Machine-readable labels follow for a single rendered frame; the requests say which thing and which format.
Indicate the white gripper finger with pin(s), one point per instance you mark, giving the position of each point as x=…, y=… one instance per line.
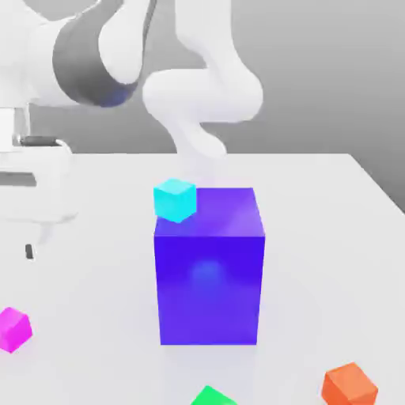
x=39, y=237

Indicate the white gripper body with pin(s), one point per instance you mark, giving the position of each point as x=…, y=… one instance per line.
x=47, y=196

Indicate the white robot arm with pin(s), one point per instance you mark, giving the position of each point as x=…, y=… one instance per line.
x=202, y=95

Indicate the small magenta cube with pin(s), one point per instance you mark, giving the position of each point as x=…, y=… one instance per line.
x=14, y=330

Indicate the small cyan cube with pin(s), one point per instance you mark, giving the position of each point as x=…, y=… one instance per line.
x=174, y=201

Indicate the small green cube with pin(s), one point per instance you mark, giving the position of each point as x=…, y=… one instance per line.
x=212, y=398

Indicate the small orange cube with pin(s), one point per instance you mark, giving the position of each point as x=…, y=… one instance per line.
x=348, y=384

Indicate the large blue box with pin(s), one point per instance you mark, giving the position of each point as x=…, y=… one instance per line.
x=208, y=284

